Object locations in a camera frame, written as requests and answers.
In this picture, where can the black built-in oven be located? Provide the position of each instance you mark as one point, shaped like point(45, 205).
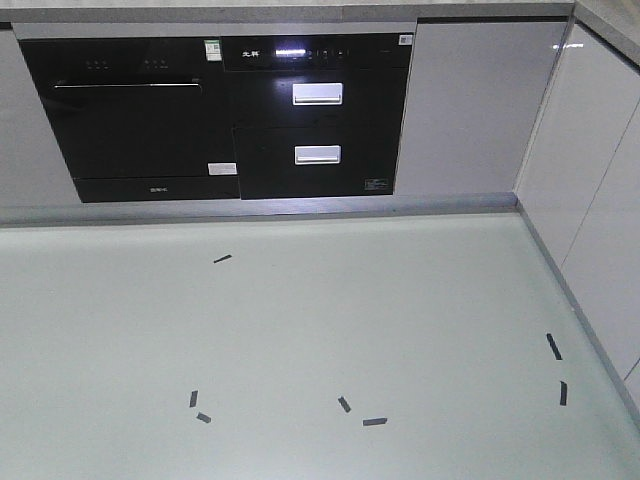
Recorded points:
point(138, 119)

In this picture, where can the black disinfection cabinet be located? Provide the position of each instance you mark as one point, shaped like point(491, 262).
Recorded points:
point(261, 69)

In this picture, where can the lower silver drawer handle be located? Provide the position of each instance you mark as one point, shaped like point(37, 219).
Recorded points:
point(317, 155)

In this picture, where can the grey cabinet door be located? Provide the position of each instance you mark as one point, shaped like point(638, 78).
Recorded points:
point(473, 95)

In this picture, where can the silver drawer handle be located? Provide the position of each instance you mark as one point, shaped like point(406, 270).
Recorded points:
point(315, 94)
point(317, 155)

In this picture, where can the upper silver drawer handle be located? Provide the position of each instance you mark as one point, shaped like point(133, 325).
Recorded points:
point(315, 94)

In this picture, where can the white side cabinet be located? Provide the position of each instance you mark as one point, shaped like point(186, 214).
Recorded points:
point(579, 190)

